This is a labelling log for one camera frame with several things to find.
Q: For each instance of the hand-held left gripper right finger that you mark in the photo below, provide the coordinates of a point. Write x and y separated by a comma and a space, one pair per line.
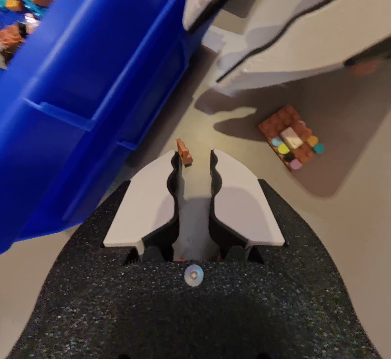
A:
244, 209

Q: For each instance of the person's right hand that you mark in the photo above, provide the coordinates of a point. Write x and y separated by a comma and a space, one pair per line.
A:
363, 69

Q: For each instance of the blue plastic bin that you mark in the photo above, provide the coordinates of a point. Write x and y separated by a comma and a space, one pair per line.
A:
91, 59

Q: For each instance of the brick chunk with coloured studs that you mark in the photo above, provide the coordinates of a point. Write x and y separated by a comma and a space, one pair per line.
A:
281, 124

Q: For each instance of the small brown studded brick piece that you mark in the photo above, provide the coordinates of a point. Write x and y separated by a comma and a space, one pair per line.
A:
184, 153

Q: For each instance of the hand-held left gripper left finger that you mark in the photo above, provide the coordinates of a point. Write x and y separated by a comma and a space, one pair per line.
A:
143, 209

